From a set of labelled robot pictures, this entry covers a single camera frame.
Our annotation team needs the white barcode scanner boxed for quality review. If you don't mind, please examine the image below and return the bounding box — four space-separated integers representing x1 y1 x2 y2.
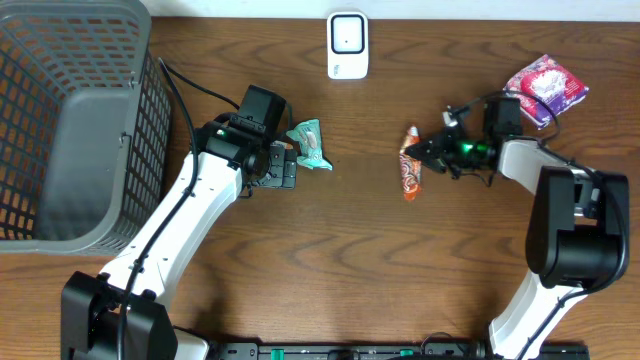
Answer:
326 11 369 80

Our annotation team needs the purple snack bag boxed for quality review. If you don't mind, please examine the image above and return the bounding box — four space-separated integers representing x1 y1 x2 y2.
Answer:
504 54 589 129

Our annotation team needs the red-brown snack bar wrapper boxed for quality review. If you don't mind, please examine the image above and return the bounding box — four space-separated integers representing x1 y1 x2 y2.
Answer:
399 125 422 202

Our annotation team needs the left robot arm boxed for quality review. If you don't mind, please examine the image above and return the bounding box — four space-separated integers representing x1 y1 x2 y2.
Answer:
61 110 296 359

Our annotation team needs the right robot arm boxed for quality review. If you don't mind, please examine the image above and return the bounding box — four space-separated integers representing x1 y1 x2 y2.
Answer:
404 125 629 359

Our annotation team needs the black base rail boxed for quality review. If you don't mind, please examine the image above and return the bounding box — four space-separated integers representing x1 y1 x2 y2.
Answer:
207 341 591 360

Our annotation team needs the grey plastic mesh basket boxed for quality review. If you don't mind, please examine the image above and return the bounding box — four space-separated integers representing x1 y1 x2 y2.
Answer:
1 0 172 255

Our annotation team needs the green wet wipes pack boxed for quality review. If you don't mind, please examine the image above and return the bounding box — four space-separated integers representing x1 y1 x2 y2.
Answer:
286 119 333 171

